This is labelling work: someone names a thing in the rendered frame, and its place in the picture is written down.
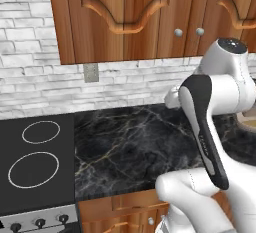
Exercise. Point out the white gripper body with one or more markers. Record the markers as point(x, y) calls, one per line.
point(172, 97)

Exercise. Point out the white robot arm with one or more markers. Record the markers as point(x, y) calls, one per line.
point(230, 87)

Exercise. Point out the round silver cupboard knob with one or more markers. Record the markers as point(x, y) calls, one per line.
point(199, 31)
point(151, 221)
point(178, 32)

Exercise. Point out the tan round bowl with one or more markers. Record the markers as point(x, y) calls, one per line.
point(249, 122)

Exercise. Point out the wooden drawer front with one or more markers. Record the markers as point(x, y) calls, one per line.
point(140, 202)

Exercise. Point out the wooden base cupboard door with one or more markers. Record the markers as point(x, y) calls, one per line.
point(116, 225)

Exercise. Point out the black glass hob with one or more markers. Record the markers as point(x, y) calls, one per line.
point(36, 163)

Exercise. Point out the black oven knob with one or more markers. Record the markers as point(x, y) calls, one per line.
point(15, 227)
point(62, 218)
point(40, 223)

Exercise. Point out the steel oven control panel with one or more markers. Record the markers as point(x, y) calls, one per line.
point(36, 215)

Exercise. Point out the grey wall socket plate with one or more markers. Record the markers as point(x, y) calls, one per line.
point(91, 73)

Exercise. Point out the wooden wall cupboard door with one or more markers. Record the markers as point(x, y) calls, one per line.
point(216, 7)
point(123, 13)

